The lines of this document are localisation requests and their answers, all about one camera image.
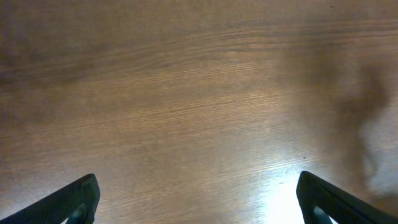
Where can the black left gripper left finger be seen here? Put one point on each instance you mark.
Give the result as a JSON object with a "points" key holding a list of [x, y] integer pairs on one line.
{"points": [[75, 203]]}

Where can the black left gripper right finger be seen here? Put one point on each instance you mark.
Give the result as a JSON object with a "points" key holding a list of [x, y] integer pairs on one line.
{"points": [[323, 202]]}

